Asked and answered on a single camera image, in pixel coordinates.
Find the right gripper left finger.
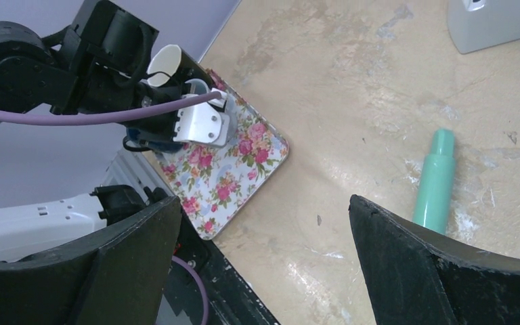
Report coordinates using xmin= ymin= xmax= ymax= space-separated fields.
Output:
xmin=0 ymin=197 xmax=182 ymax=324

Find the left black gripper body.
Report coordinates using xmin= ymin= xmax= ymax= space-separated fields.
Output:
xmin=123 ymin=75 xmax=224 ymax=150

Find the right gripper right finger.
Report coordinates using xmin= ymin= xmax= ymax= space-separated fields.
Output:
xmin=349 ymin=195 xmax=520 ymax=324

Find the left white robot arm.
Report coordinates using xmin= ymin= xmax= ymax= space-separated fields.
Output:
xmin=0 ymin=1 xmax=237 ymax=262

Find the floral tray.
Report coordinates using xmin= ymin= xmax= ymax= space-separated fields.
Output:
xmin=154 ymin=69 xmax=289 ymax=240

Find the teal cylindrical bottle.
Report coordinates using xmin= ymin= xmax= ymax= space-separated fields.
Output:
xmin=412 ymin=129 xmax=456 ymax=235

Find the white metronome-shaped object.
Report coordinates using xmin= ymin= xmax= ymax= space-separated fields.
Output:
xmin=447 ymin=0 xmax=520 ymax=54

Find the aluminium frame rail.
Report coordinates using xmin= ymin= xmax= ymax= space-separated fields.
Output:
xmin=100 ymin=149 xmax=165 ymax=200

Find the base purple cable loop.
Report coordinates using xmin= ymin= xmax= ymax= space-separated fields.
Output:
xmin=170 ymin=255 xmax=210 ymax=325

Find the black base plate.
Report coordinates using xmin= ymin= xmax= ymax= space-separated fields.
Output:
xmin=156 ymin=215 xmax=280 ymax=325

